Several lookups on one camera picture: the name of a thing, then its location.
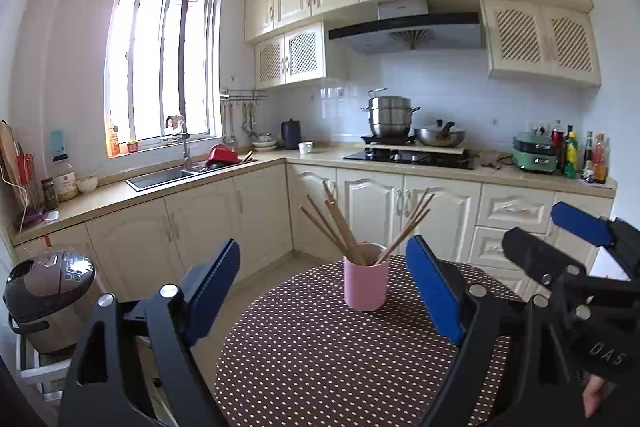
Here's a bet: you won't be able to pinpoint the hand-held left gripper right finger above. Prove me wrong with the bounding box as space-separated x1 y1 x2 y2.
405 234 587 427

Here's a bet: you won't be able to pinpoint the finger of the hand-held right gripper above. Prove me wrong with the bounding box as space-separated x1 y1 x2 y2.
502 227 640 343
551 202 640 278

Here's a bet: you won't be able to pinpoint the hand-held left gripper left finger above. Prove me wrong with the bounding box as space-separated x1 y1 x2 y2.
57 237 242 427

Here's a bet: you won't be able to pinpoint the pink cup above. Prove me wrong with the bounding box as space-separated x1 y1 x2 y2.
343 242 390 312

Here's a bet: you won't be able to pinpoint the bundle of chopsticks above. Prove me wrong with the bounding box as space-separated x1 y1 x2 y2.
299 181 436 267

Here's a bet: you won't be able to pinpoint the person's right hand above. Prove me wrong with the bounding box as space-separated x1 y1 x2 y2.
581 374 608 419

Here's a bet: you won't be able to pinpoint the group of condiment bottles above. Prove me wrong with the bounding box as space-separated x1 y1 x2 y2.
550 124 612 185

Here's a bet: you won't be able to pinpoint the green electric cooker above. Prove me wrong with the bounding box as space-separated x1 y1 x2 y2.
511 131 561 175

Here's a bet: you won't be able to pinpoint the cream lower cabinets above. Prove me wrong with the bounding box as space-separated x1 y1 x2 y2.
15 162 616 308

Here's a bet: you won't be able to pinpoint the steel sink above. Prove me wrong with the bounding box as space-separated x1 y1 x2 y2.
125 157 258 192

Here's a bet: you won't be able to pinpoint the brown polka-dot tablecloth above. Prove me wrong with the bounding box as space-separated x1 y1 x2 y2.
215 254 523 427

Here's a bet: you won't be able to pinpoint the black gas stove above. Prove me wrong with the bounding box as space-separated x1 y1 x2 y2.
342 148 476 170

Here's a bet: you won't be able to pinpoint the red bowl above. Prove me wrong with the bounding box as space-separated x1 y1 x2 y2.
206 144 240 168

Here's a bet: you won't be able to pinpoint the light wooden board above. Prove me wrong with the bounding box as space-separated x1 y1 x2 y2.
367 142 468 154

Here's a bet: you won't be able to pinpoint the metal faucet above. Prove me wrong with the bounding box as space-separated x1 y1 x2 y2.
165 115 193 170

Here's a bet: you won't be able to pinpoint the steel wok with lid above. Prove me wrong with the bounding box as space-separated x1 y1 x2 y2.
416 119 466 148

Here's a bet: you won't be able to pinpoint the hanging metal ladle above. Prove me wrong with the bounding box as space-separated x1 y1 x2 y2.
222 102 238 148

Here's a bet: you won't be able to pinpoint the brown rice cooker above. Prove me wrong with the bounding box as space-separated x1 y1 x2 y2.
4 249 97 355

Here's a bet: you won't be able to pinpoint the black kettle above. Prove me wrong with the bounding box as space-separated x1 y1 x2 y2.
281 119 302 150

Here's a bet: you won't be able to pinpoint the steel steamer pot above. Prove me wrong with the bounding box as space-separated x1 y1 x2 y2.
361 88 421 140

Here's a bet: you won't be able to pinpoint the wide lattice door cabinet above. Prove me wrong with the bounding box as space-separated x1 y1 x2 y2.
480 0 601 88

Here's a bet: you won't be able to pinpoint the plastic bottle with white label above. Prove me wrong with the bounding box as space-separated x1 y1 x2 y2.
52 154 79 202

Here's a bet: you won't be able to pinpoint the dark glass jar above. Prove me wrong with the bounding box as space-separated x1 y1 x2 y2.
41 178 59 212

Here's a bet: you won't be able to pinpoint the red kitchen tool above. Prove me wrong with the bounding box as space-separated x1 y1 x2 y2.
16 153 35 188

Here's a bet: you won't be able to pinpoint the sliding window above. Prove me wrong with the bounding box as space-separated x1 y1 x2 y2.
105 0 221 158

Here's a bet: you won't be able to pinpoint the small lattice door cabinet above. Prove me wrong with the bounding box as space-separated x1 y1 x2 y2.
254 21 328 90

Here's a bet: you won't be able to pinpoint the wooden cutting board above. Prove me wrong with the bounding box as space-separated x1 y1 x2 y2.
0 121 23 188

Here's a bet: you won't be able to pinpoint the range hood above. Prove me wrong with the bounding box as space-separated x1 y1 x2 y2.
328 0 483 56

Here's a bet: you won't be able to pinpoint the metal utensil rail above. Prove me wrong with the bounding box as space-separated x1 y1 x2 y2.
220 89 268 102

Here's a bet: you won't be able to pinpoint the white cable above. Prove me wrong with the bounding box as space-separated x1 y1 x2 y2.
0 167 32 233

